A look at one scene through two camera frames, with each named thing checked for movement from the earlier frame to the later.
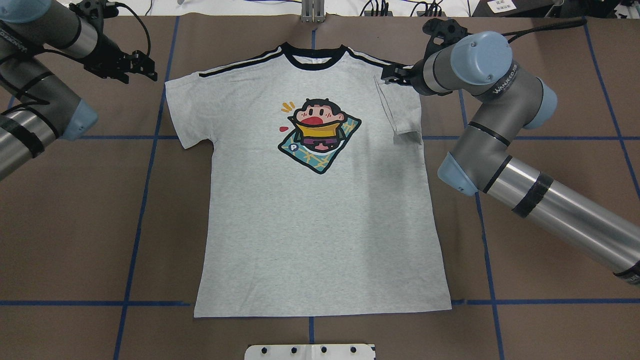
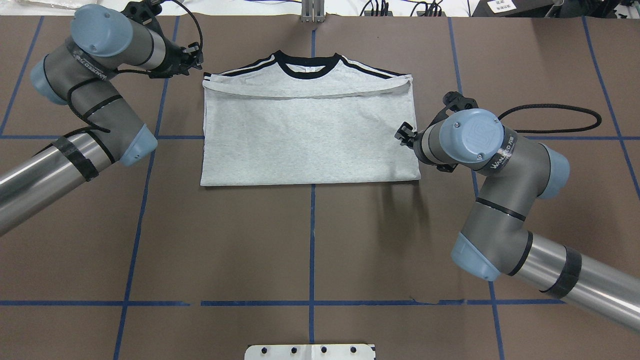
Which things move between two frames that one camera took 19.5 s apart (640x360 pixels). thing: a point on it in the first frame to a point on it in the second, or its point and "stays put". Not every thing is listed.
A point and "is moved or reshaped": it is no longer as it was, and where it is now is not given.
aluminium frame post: [313, 11] stays put
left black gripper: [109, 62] to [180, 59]
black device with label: [510, 8] stays put
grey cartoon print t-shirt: [317, 199] is moved or reshaped
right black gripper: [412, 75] to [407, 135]
